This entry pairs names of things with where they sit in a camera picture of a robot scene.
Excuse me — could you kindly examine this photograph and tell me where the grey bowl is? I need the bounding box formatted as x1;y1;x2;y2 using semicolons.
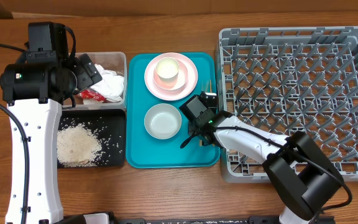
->
144;103;182;140

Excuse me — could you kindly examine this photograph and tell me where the red snack wrapper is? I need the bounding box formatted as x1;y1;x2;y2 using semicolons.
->
78;90;106;102

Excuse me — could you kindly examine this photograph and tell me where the white napkin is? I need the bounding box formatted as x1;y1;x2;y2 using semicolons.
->
91;64;124;102

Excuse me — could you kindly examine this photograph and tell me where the white rice pile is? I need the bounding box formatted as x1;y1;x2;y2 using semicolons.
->
57;123;124;167

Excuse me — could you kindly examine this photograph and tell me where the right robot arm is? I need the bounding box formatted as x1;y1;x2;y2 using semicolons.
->
180;92;352;223

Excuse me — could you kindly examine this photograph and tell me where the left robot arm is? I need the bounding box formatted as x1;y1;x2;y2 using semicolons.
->
0;51;102;223

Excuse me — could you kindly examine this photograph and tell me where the clear plastic waste bin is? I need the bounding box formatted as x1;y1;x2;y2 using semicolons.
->
75;52;127;111

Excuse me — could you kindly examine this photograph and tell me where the grey dishwasher rack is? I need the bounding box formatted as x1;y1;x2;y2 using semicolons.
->
216;26;358;182

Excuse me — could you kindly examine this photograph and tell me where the large pink plate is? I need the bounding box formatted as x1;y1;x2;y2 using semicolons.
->
144;52;198;101

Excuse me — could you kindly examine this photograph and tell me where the white cup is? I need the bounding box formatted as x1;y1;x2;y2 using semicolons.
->
155;57;179;82

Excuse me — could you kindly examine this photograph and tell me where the teal serving tray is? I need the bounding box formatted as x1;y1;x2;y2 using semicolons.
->
126;54;221;169

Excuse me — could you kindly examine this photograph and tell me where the black rectangular tray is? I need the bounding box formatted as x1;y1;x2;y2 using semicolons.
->
57;110;126;168

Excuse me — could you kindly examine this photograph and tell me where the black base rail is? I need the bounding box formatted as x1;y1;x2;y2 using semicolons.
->
63;211;335;224

